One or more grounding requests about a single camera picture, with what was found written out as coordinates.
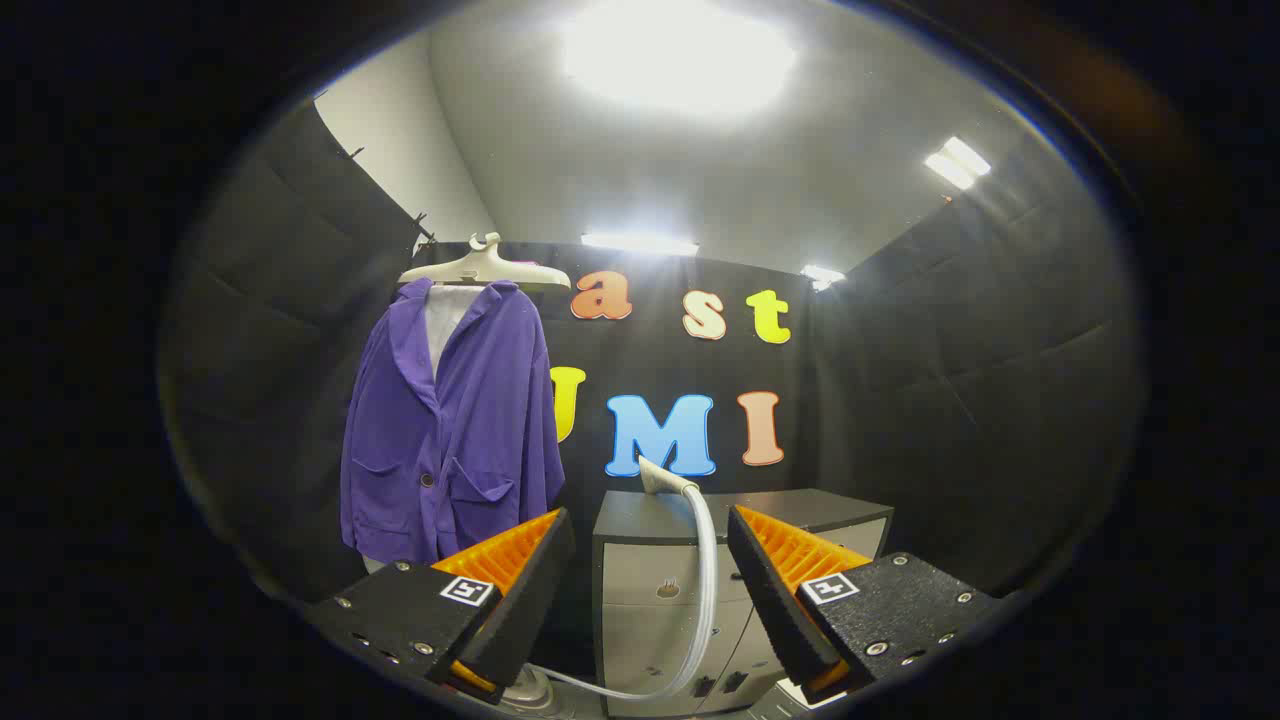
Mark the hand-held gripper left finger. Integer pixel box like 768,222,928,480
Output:
305,507,578,706

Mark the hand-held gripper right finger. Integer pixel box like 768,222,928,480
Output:
726,505,1006,701

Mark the grey garment steamer base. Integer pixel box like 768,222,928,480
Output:
498,668,557,714

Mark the purple corduroy jacket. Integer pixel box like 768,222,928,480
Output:
340,278,567,567

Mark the white plastic clothes hanger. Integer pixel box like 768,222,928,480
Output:
398,232,573,294

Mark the grey cabinet with black top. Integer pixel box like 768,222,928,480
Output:
592,488,894,718

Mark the large round ceiling light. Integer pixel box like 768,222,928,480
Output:
558,0,801,119

